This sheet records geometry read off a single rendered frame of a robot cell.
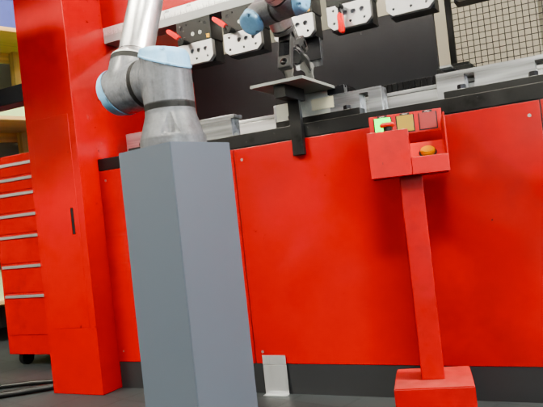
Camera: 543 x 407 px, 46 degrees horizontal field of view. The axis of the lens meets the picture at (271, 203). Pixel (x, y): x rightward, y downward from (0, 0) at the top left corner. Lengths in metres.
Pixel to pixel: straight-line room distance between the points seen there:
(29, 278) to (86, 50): 1.15
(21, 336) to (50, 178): 1.01
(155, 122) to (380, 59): 1.44
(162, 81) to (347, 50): 1.42
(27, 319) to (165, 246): 1.94
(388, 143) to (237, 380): 0.70
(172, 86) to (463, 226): 0.94
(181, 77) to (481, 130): 0.89
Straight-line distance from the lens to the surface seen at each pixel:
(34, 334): 3.27
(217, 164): 1.46
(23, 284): 3.27
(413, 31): 2.69
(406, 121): 1.86
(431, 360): 1.80
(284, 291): 2.14
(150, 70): 1.48
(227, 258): 1.45
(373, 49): 2.73
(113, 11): 2.73
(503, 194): 1.91
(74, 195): 2.50
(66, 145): 2.53
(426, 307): 1.77
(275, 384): 2.23
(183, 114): 1.45
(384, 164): 1.70
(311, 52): 2.26
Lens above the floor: 0.61
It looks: 1 degrees up
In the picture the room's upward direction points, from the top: 6 degrees counter-clockwise
